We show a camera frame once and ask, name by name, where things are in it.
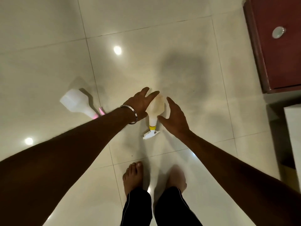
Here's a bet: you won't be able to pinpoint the person's right hand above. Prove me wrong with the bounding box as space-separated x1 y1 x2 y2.
157 97 191 139

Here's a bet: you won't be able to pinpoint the silver metal bracelet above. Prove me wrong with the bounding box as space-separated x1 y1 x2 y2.
119 105 138 125

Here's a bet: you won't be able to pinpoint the white spray bottle pink trigger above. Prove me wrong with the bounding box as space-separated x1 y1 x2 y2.
59 89 106 120

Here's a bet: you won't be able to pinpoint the round silver cabinet knob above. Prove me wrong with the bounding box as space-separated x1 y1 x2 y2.
272 26 286 39

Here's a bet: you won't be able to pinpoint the red-brown wooden cabinet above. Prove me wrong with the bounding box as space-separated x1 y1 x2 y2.
243 0 301 94

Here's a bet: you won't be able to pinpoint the person's right foot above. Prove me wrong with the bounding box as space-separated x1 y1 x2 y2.
165 165 187 194

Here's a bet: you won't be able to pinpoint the white furniture piece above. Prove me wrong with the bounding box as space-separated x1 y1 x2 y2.
284 104 301 194

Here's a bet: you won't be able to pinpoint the person's foot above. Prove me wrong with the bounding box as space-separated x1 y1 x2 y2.
165 165 187 194
122 161 144 197

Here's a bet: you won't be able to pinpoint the white spray bottle yellow collar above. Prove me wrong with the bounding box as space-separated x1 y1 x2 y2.
143 94 166 140

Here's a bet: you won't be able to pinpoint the person's left forearm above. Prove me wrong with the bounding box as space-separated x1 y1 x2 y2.
0 106 135 226

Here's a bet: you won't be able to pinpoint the person's left foot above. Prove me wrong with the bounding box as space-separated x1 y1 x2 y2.
122 161 144 197

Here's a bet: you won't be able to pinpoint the person's right forearm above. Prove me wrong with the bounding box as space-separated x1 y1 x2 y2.
179 131 301 226

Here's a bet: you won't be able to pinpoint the black trousers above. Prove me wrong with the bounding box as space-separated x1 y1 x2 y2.
120 186 203 226

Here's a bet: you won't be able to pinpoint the person's left hand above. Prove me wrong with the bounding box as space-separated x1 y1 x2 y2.
123 87 160 122

